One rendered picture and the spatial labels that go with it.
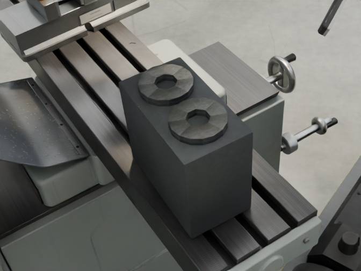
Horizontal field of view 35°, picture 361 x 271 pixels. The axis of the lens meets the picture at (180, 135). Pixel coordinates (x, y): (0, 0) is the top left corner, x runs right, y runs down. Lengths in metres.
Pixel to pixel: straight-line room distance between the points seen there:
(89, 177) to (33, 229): 0.17
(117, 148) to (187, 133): 0.30
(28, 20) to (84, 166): 0.36
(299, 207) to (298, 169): 1.36
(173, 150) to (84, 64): 0.53
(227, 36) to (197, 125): 2.17
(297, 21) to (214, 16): 0.45
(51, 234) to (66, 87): 0.34
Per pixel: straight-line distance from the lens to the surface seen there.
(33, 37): 1.35
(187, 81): 0.91
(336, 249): 1.40
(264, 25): 3.08
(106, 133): 1.13
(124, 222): 1.45
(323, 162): 2.39
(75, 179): 1.26
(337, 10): 0.54
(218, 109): 0.86
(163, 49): 1.50
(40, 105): 1.34
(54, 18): 1.35
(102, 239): 1.45
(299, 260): 1.62
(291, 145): 1.64
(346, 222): 1.47
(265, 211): 0.98
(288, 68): 1.65
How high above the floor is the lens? 1.77
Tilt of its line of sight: 46 degrees down
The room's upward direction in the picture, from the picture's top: 6 degrees counter-clockwise
